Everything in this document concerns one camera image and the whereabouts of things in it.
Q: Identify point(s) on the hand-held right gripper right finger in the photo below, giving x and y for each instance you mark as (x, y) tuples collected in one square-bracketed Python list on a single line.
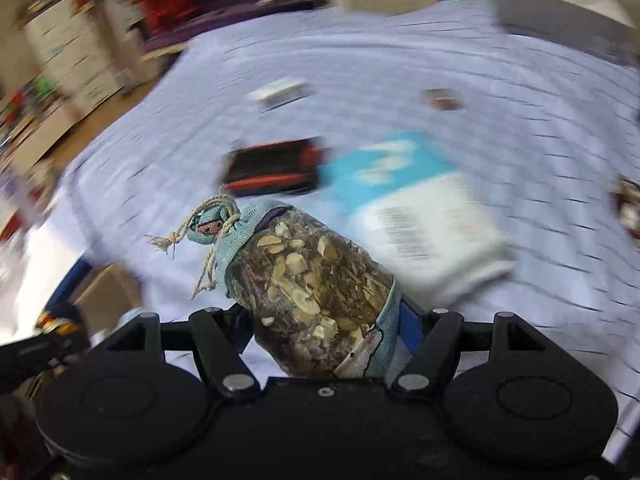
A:
[(410, 330)]

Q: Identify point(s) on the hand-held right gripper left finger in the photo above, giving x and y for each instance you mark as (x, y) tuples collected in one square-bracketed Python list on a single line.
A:
[(215, 345)]

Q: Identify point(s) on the herb sachet bag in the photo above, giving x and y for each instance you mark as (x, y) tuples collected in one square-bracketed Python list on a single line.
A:
[(310, 285)]

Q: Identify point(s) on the multicoloured scarf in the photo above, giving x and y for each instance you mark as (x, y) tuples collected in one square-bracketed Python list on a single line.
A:
[(55, 324)]

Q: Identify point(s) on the dark blue cloth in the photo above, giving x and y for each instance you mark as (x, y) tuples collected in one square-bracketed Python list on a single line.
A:
[(62, 285)]

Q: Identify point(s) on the brown cardboard box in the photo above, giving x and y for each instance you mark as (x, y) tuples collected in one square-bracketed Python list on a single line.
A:
[(107, 295)]

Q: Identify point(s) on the blue and white packet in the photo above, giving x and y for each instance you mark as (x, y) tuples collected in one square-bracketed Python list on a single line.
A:
[(430, 230)]

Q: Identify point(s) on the black and orange radio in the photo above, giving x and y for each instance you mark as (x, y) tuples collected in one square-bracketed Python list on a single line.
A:
[(272, 165)]

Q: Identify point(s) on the white low cabinet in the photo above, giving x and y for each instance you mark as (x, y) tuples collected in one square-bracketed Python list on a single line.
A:
[(40, 135)]

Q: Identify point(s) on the small brown box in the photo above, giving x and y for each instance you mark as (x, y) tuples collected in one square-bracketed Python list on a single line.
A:
[(442, 99)]

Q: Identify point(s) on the dark patterned pouch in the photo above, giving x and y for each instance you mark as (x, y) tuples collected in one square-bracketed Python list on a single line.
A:
[(629, 210)]

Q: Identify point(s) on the white charger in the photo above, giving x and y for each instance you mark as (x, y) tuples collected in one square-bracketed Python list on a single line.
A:
[(275, 92)]

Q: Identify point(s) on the checkered light blue bedsheet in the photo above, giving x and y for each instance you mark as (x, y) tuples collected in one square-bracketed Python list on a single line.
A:
[(400, 60)]

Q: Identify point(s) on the white drawer cabinet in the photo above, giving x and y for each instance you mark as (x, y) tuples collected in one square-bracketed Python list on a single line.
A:
[(70, 50)]

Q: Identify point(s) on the purple sofa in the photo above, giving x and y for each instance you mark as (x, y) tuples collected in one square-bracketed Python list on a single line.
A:
[(225, 10)]

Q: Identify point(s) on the red cushion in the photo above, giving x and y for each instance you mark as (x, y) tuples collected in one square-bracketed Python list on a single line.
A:
[(167, 7)]

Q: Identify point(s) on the white box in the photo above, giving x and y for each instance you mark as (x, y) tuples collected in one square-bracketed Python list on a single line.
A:
[(565, 20)]

